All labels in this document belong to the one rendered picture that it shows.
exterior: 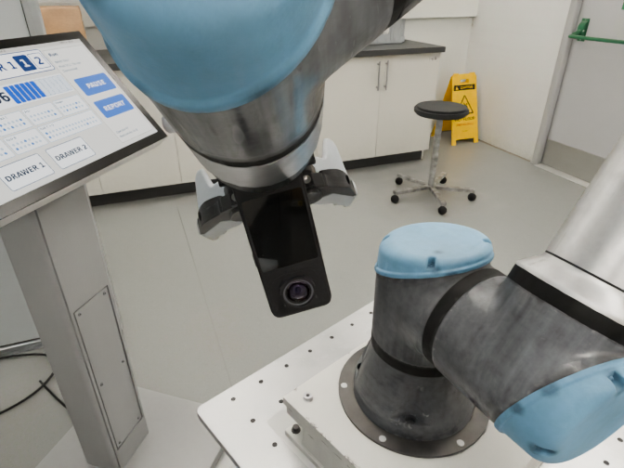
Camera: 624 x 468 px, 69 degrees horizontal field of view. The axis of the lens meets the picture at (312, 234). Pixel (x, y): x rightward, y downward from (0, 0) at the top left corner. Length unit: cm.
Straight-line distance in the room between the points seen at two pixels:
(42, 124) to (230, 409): 65
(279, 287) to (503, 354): 19
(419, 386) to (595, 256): 24
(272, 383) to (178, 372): 116
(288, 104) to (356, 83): 326
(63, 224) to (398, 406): 83
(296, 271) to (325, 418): 31
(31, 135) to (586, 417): 94
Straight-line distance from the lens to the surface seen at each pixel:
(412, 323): 46
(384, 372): 54
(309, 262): 31
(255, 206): 29
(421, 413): 56
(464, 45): 476
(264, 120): 16
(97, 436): 150
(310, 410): 60
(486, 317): 42
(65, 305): 119
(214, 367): 185
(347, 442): 57
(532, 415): 40
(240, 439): 67
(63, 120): 106
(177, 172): 321
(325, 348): 78
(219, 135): 17
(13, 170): 94
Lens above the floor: 129
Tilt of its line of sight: 29 degrees down
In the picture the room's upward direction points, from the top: straight up
